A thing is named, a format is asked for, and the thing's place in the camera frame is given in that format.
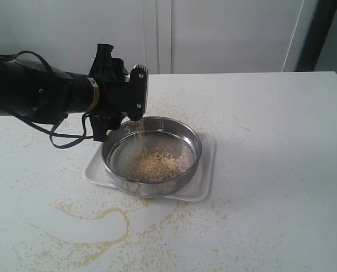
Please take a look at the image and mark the round steel sieve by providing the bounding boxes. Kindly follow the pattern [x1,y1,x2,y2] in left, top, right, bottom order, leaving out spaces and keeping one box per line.
[101,117,202,198]

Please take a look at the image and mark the white rectangular plastic tray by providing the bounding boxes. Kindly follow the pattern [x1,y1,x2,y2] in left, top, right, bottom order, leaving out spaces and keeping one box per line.
[84,132,216,202]

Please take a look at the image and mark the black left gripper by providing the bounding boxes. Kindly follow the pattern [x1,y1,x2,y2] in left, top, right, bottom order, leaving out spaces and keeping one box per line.
[89,43,149,142]

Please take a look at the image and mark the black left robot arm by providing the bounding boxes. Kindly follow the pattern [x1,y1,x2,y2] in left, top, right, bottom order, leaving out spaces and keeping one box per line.
[0,44,148,147]

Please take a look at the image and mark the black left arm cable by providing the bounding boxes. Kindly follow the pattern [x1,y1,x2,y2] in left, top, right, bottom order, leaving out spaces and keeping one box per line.
[0,50,97,148]

